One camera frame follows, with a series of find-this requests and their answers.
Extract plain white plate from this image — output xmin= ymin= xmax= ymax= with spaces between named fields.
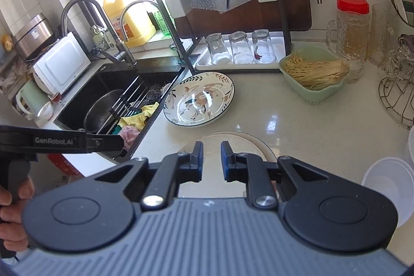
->
xmin=178 ymin=132 xmax=279 ymax=199

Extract black metal dish rack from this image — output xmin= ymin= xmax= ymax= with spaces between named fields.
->
xmin=144 ymin=0 xmax=297 ymax=75

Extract black kitchen sink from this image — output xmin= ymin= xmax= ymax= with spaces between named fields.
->
xmin=53 ymin=64 xmax=187 ymax=164

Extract steel wool scrubber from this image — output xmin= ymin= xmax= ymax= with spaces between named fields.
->
xmin=144 ymin=83 xmax=169 ymax=109

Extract steel basin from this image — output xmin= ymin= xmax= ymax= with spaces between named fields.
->
xmin=83 ymin=89 xmax=127 ymax=135

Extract green plastic basket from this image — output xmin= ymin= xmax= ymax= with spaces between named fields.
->
xmin=278 ymin=46 xmax=351 ymax=105

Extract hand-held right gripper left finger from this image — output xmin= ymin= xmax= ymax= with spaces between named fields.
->
xmin=94 ymin=140 xmax=204 ymax=212

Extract yellow cloth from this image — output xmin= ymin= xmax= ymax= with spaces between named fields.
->
xmin=117 ymin=102 xmax=160 ymax=132

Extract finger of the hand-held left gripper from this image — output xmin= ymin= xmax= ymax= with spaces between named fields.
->
xmin=86 ymin=130 xmax=127 ymax=158

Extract silver rice cooker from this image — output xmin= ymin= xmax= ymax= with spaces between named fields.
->
xmin=11 ymin=13 xmax=56 ymax=61

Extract pale green kettle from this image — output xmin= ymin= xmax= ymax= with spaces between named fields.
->
xmin=16 ymin=78 xmax=51 ymax=122

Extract person's left hand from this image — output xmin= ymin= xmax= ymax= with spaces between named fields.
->
xmin=0 ymin=176 xmax=35 ymax=252

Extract floral patterned plate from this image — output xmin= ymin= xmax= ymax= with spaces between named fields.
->
xmin=163 ymin=71 xmax=235 ymax=126

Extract small steel faucet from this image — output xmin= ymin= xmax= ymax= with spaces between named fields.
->
xmin=119 ymin=0 xmax=182 ymax=68

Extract small white bowl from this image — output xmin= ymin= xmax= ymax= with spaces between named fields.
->
xmin=36 ymin=101 xmax=54 ymax=120

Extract tall steel faucet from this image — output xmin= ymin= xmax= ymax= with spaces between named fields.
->
xmin=60 ymin=0 xmax=129 ymax=66

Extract clear drinking glass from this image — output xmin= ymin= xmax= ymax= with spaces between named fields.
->
xmin=205 ymin=33 xmax=231 ymax=65
xmin=251 ymin=29 xmax=277 ymax=64
xmin=228 ymin=31 xmax=255 ymax=65

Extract yellow detergent jug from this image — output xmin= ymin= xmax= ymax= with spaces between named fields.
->
xmin=102 ymin=0 xmax=158 ymax=49

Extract green bottle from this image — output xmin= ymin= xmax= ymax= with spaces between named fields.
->
xmin=153 ymin=9 xmax=172 ymax=38

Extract tall textured glass mug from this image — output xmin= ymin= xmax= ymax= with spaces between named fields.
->
xmin=369 ymin=4 xmax=400 ymax=67

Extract red lid glass jar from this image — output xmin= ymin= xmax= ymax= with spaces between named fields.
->
xmin=336 ymin=0 xmax=370 ymax=37

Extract wire cup rack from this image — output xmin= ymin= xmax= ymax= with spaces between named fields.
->
xmin=378 ymin=33 xmax=414 ymax=130

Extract black sink drain rack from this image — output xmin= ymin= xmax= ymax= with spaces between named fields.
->
xmin=96 ymin=75 xmax=153 ymax=135

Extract red basin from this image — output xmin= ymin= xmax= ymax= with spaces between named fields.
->
xmin=46 ymin=152 xmax=85 ymax=178

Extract white drain tray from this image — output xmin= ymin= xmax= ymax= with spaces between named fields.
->
xmin=195 ymin=32 xmax=292 ymax=71

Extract pale yellow shredded strips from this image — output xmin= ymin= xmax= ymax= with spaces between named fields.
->
xmin=284 ymin=54 xmax=349 ymax=91

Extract translucent white bowl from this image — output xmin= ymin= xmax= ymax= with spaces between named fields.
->
xmin=361 ymin=156 xmax=414 ymax=229

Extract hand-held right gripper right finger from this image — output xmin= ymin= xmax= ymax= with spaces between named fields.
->
xmin=220 ymin=140 xmax=327 ymax=209

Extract pink cloth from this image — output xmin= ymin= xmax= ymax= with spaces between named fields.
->
xmin=119 ymin=125 xmax=142 ymax=148

